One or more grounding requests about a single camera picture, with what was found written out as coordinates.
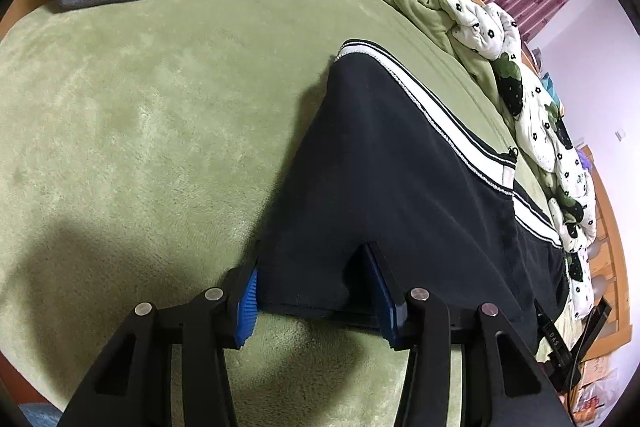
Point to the green fleece blanket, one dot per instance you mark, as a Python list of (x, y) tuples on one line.
[(125, 132)]

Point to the wooden bed frame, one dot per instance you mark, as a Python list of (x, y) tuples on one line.
[(617, 257)]

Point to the teal patterned cushion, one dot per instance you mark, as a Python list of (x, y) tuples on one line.
[(550, 88)]

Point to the purple fluffy cloth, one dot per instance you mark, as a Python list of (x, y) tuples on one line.
[(585, 161)]

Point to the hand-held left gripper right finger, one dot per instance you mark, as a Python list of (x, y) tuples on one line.
[(380, 297)]

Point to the white floral quilt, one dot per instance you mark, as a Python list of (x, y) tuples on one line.
[(480, 22)]

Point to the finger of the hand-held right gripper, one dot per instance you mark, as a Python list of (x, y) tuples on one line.
[(550, 332)]

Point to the black white-striped pants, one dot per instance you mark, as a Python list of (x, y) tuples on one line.
[(400, 182)]

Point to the blue cloth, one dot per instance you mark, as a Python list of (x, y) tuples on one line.
[(42, 416)]

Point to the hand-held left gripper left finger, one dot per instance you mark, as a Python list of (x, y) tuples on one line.
[(247, 307)]

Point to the white wall switch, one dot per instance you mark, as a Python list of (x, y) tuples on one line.
[(621, 135)]

